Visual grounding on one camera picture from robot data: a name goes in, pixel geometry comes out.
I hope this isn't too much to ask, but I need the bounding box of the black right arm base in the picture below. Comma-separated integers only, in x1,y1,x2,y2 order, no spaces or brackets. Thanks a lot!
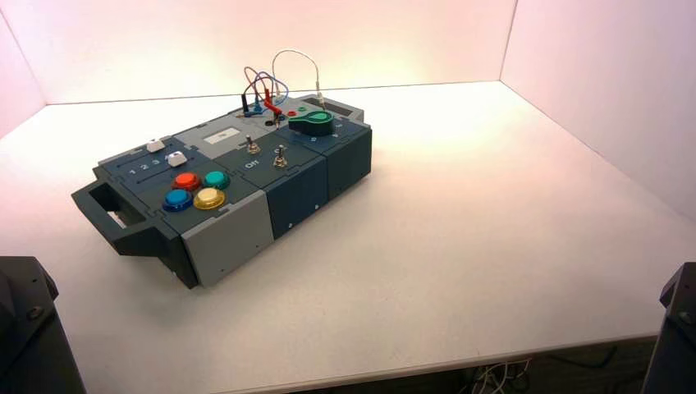
641,262,696,394

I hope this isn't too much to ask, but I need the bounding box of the red patch cable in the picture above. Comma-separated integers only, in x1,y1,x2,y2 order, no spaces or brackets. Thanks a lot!
244,66,284,130

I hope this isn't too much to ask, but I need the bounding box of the small white display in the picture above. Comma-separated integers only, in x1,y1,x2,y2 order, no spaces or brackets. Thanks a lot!
204,126,240,146

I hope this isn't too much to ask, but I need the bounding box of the blue patch cable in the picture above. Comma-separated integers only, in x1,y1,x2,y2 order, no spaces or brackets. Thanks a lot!
243,71,291,118

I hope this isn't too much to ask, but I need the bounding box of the blue push button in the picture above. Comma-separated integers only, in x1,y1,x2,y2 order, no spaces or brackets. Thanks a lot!
162,189,195,213

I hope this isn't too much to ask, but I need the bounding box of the white patch cable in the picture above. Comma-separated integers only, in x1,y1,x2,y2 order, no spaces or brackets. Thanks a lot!
271,48,327,110

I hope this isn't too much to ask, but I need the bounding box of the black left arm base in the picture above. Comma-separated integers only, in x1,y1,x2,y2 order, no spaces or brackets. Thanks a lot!
0,256,87,394

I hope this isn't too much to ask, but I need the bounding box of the teal push button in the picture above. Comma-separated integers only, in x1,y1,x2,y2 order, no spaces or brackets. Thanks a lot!
203,170,231,190

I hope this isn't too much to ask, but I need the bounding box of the yellow push button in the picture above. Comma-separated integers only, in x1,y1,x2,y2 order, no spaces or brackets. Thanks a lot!
193,187,227,212

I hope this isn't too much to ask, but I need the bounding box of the blue grey control box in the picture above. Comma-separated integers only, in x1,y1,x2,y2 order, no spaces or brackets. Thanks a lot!
71,93,374,290

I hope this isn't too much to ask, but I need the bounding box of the white cable under table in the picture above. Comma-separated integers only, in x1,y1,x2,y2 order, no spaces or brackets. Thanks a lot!
467,359,534,394

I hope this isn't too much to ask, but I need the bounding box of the black patch cable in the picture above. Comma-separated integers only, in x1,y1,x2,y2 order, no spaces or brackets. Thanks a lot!
240,76,277,127

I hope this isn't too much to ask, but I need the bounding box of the black cable under table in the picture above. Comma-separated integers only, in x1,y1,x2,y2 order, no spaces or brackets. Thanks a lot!
543,346,620,372

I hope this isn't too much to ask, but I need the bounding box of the red push button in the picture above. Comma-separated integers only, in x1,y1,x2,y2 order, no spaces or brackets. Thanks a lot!
172,172,203,192

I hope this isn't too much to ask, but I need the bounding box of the green rotary knob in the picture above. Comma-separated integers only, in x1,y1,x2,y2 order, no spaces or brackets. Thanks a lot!
287,109,336,138

